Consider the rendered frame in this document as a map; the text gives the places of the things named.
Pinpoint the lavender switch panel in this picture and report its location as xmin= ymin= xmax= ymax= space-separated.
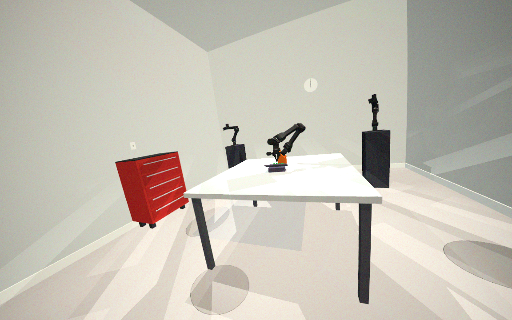
xmin=264 ymin=163 xmax=288 ymax=172

